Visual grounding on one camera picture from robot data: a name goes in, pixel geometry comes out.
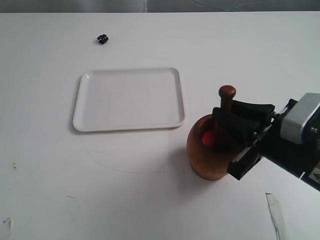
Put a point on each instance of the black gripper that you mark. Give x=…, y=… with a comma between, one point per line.
x=255, y=128

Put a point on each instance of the brown wooden pestle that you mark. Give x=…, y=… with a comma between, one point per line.
x=226, y=96

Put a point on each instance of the brown wooden mortar bowl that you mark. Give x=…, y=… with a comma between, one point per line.
x=205, y=161

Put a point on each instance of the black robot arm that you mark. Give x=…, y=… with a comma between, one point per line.
x=308, y=155

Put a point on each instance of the red ball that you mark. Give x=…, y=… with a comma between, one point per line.
x=208, y=139

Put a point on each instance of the clear tape strip right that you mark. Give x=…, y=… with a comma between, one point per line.
x=277, y=217

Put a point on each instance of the white rectangular plastic tray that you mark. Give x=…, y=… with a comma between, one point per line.
x=110, y=100

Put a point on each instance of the small black plastic clip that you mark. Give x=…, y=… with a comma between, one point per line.
x=102, y=39

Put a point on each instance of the clear tape piece left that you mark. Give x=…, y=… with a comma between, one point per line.
x=6, y=229

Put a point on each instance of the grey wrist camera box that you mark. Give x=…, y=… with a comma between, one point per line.
x=294, y=124

